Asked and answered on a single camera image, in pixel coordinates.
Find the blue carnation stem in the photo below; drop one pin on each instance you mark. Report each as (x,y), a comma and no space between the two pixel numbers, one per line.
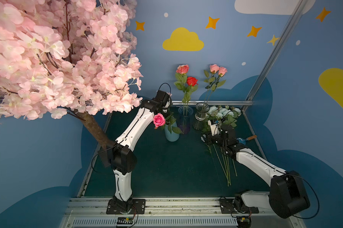
(210,151)
(222,166)

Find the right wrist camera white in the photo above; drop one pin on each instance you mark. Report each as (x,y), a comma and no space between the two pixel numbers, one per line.
(214,126)

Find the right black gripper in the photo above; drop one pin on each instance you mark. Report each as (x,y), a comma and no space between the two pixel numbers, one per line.
(217,136)

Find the pink carnation rose stem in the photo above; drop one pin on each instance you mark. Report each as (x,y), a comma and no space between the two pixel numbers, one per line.
(160,121)

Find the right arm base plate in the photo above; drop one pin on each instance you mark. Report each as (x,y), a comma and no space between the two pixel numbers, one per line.
(236,206)

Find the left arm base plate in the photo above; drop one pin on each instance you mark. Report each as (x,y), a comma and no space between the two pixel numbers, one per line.
(116,206)

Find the aluminium frame corner post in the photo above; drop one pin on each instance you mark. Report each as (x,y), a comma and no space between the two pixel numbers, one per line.
(284,36)

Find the aluminium frame back bar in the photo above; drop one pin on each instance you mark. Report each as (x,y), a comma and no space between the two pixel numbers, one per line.
(230,103)

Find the clear ribbed glass vase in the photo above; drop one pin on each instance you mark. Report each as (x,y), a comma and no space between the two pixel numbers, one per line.
(200,116)

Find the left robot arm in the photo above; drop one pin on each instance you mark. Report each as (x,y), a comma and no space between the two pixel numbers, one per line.
(120,152)

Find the purple ribbed glass vase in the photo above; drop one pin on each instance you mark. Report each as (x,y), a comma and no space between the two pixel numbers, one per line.
(183,122)

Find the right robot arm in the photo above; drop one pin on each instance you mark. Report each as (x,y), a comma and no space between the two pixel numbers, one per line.
(287,194)

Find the red and coral rose stem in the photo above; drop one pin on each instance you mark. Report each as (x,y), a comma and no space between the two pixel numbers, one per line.
(186,84)

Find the light blue ceramic vase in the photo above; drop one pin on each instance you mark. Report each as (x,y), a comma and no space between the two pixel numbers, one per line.
(170,136)

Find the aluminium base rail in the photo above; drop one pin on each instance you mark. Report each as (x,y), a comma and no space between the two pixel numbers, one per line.
(170,212)

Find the pink cherry blossom tree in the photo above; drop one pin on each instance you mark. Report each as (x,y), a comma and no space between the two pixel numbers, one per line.
(68,58)

